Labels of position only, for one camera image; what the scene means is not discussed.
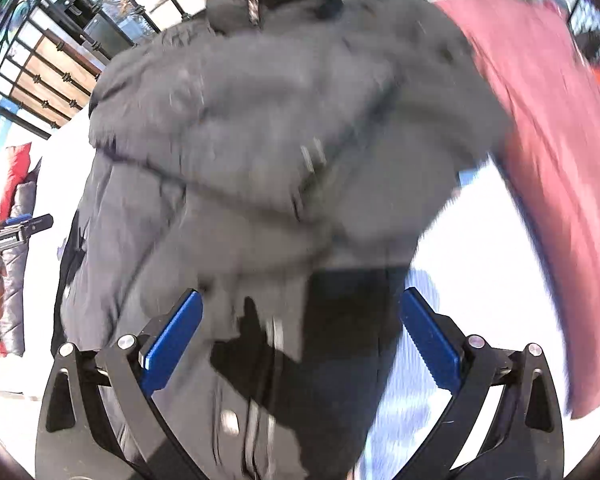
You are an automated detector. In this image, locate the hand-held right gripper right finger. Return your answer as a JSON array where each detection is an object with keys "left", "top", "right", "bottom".
[{"left": 399, "top": 287, "right": 566, "bottom": 480}]

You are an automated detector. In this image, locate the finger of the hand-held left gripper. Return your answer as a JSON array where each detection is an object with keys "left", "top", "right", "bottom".
[{"left": 0, "top": 214, "right": 55, "bottom": 261}]

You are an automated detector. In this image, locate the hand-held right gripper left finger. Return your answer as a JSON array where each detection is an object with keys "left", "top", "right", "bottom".
[{"left": 36, "top": 289, "right": 204, "bottom": 480}]

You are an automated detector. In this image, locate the black puffer jacket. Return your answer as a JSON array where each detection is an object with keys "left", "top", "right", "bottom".
[{"left": 50, "top": 0, "right": 513, "bottom": 480}]

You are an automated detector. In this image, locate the red puffer jacket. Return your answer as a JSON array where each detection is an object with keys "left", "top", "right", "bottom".
[{"left": 0, "top": 142, "right": 33, "bottom": 226}]

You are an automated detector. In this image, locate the dark quilted jacket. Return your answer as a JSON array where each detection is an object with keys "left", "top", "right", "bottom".
[{"left": 0, "top": 157, "right": 43, "bottom": 356}]

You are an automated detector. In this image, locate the maroon quilt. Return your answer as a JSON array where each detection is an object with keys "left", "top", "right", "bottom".
[{"left": 435, "top": 0, "right": 600, "bottom": 421}]

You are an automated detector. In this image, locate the black iron bed frame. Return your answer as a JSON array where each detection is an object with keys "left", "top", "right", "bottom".
[{"left": 0, "top": 0, "right": 251, "bottom": 141}]

